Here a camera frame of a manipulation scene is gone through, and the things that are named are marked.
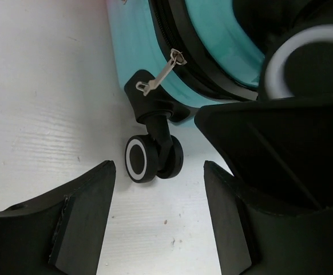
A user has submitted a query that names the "pink teal kids suitcase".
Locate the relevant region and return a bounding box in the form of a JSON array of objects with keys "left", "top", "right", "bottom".
[{"left": 106, "top": 1, "right": 333, "bottom": 183}]

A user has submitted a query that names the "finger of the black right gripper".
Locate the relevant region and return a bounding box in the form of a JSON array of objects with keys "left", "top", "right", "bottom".
[{"left": 195, "top": 96, "right": 333, "bottom": 210}]

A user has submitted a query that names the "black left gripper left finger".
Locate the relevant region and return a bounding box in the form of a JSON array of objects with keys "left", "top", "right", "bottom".
[{"left": 0, "top": 160, "right": 116, "bottom": 274}]

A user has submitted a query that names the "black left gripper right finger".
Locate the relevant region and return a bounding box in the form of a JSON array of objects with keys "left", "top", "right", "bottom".
[{"left": 204, "top": 161, "right": 333, "bottom": 274}]

